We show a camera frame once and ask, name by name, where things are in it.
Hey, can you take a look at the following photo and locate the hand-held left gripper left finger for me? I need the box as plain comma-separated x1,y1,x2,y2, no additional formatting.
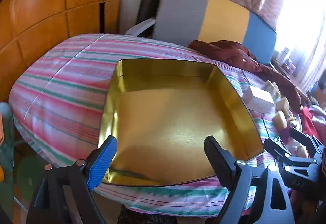
27,135,118,224

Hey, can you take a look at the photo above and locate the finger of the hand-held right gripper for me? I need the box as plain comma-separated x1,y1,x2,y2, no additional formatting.
290,127,325,161
264,138,316,176

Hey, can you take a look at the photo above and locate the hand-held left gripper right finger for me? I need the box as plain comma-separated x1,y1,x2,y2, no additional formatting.
204,135,297,224

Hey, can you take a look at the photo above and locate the plain white box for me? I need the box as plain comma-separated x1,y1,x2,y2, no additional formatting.
244,85,276,113

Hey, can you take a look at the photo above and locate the pale yellow sponge block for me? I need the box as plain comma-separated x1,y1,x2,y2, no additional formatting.
288,138,308,158
265,80,281,97

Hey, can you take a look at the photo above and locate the square metal tin box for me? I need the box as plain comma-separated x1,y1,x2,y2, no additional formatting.
98,59,264,187

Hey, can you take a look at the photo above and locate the red fleece blanket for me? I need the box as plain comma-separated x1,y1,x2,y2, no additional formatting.
299,107,319,138

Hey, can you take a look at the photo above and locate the pink white striped cloth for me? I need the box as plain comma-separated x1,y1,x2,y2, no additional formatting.
309,104,326,125

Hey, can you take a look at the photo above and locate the purple carton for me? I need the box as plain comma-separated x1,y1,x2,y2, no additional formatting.
283,61,297,74

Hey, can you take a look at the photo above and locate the white sheer curtain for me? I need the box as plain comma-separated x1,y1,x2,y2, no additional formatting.
301,33,326,92

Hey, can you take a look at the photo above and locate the glass table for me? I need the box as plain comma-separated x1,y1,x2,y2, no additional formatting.
0,102,59,224

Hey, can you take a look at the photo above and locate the striped bed sheet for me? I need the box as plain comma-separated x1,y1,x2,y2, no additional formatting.
9,33,306,217

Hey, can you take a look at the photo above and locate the maroon padded jacket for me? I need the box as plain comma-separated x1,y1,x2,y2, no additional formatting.
188,40,302,113

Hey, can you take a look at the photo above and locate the grey yellow blue armchair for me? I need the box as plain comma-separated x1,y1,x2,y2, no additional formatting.
125,0,278,65

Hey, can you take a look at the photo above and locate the wooden wardrobe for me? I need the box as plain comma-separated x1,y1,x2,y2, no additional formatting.
0,0,126,102

